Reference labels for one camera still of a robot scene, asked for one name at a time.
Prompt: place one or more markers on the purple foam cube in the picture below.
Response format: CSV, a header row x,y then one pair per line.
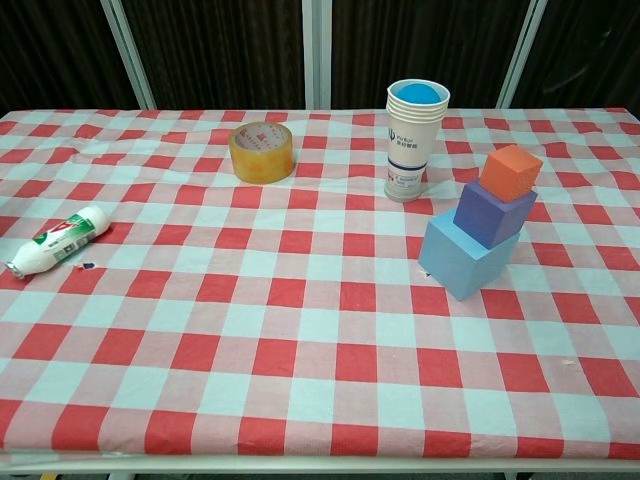
x,y
492,220

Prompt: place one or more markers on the small orange foam cube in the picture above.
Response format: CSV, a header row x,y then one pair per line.
x,y
510,172

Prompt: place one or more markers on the white paper cups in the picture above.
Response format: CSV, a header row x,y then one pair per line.
x,y
407,150

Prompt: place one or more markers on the yellow packing tape roll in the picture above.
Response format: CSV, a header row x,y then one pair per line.
x,y
260,165

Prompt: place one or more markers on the large light blue foam cube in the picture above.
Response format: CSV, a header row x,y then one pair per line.
x,y
460,265

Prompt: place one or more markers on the red white checked tablecloth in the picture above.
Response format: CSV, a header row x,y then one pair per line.
x,y
200,350

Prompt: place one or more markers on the blue ball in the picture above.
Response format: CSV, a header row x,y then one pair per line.
x,y
417,95

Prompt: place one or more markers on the small dark sticker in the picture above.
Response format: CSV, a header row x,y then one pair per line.
x,y
87,266

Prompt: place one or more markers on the white green label bottle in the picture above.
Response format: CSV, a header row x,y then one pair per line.
x,y
60,240

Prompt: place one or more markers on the aluminium partition post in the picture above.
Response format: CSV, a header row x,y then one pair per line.
x,y
316,50
130,55
520,50

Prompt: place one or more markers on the white metal table frame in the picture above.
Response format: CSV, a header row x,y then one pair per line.
x,y
300,467

